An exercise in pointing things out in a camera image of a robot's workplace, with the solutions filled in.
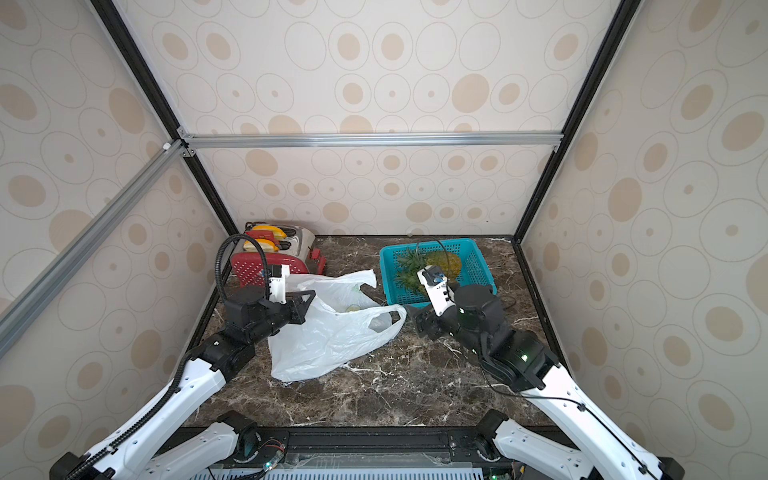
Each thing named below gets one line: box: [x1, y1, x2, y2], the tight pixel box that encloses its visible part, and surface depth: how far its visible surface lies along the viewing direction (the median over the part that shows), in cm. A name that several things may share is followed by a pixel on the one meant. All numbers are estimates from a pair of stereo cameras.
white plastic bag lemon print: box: [268, 269, 407, 382], surface depth 82 cm
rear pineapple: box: [395, 248, 462, 295], surface depth 102 cm
